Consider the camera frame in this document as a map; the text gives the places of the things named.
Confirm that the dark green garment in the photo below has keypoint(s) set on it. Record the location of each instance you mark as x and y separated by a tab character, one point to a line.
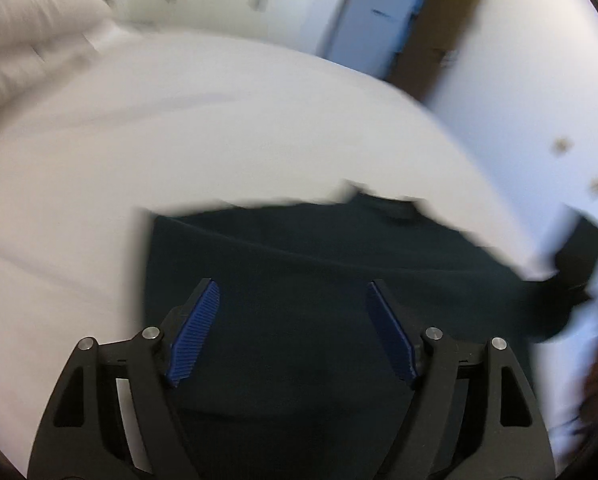
299	260

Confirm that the brown wooden door panel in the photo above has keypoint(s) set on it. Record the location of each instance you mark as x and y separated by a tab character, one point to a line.
444	15

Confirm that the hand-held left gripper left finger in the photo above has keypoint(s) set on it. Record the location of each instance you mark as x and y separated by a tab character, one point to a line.
199	327

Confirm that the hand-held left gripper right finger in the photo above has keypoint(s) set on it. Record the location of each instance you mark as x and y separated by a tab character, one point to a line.
389	327

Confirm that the white folded duvet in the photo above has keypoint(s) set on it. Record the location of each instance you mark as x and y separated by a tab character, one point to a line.
29	45

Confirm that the white bed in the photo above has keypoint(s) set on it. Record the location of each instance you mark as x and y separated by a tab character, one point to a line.
204	125

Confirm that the pale blue door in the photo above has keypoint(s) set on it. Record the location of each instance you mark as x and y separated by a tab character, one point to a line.
374	15

